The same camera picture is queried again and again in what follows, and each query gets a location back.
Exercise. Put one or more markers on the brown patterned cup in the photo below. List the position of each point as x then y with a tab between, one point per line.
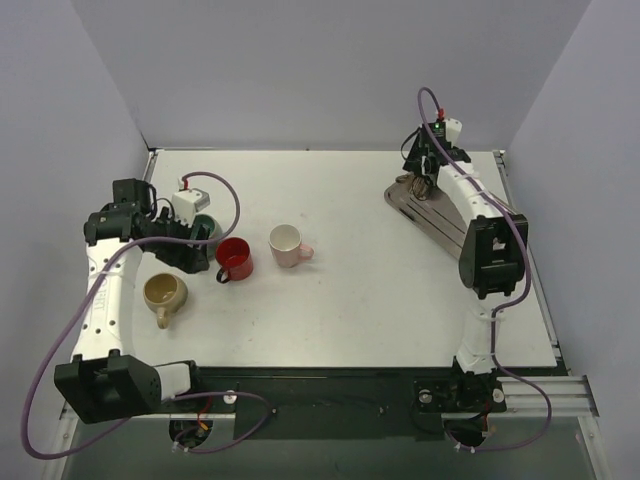
421	187

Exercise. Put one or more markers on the metal serving tray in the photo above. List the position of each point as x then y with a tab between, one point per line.
438	216

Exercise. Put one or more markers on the pink ceramic mug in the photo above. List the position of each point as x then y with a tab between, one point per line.
287	248

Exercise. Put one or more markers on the green ceramic mug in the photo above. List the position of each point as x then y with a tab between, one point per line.
206	227

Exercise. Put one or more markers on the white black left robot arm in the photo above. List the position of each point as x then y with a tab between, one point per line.
103	380

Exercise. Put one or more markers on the beige round mug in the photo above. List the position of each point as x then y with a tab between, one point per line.
165	294

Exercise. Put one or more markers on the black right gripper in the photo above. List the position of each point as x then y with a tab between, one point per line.
417	163

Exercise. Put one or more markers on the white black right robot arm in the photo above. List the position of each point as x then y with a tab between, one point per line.
493	262

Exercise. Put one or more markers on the aluminium rail frame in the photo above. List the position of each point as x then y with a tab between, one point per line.
547	391

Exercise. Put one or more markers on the red mug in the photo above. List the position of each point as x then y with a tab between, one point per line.
235	261

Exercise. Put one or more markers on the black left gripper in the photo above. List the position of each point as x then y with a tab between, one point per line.
181	245

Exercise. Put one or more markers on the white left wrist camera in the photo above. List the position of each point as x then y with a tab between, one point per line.
188	203

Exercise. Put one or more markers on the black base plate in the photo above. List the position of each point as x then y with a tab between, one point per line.
342	403

